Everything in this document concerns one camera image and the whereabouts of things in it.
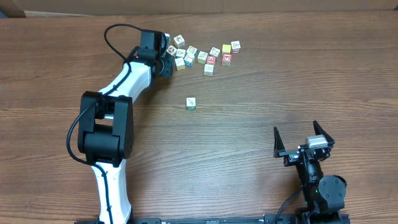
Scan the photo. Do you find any far right white block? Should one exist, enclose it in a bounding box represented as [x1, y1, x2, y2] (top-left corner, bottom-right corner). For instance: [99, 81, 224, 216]
[231, 40, 241, 54]

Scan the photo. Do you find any yellow sided gift block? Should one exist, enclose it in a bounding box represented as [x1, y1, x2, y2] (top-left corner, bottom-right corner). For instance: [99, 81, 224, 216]
[174, 57, 185, 70]

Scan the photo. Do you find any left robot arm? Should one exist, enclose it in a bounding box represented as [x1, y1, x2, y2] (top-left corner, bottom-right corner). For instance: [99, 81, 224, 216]
[74, 29, 174, 223]

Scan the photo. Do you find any top red picture block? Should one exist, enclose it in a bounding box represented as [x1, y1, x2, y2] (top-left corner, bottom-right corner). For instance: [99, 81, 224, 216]
[174, 35, 185, 49]

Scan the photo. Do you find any green sided wooden block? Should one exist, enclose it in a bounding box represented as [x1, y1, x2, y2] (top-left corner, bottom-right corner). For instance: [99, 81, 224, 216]
[186, 97, 197, 110]

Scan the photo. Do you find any red face wooden block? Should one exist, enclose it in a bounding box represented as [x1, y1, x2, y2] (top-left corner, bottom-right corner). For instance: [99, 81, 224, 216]
[206, 55, 216, 65]

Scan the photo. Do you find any cardboard panel at back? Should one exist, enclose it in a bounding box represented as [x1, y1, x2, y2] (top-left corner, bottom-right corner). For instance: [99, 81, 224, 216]
[14, 0, 397, 15]

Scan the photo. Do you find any red letter wooden block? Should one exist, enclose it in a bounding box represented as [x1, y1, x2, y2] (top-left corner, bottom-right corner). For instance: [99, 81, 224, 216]
[221, 54, 232, 66]

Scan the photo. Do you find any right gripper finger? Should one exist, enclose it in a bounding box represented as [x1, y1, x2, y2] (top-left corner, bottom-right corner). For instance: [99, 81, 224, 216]
[273, 126, 285, 158]
[313, 120, 335, 146]

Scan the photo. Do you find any yellow top wooden block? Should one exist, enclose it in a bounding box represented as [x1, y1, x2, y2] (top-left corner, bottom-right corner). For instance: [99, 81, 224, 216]
[221, 44, 231, 54]

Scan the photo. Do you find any lower white wooden block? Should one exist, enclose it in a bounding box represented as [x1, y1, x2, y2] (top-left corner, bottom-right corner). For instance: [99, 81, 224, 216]
[204, 64, 214, 76]

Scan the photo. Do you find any soccer ball wooden block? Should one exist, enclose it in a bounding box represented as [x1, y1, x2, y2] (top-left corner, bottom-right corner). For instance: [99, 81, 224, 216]
[167, 45, 177, 57]

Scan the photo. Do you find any blue sided picture block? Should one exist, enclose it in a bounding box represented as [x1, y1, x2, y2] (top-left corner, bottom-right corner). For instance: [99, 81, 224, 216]
[187, 45, 198, 57]

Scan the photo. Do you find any ice cream wooden block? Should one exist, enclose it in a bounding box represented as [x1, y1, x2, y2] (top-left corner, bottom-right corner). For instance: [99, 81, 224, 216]
[175, 49, 186, 58]

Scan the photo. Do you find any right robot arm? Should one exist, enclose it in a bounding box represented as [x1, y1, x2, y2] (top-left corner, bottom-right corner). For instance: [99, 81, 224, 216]
[274, 121, 350, 224]

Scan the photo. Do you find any white tilted picture block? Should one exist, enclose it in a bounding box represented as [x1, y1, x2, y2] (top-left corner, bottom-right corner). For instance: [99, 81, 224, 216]
[210, 47, 221, 58]

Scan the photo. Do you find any sailboat blue wooden block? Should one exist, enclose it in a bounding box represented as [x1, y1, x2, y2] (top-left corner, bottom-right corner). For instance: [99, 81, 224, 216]
[183, 54, 195, 67]

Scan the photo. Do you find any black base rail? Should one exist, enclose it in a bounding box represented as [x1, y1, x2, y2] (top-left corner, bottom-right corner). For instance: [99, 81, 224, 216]
[75, 215, 351, 224]

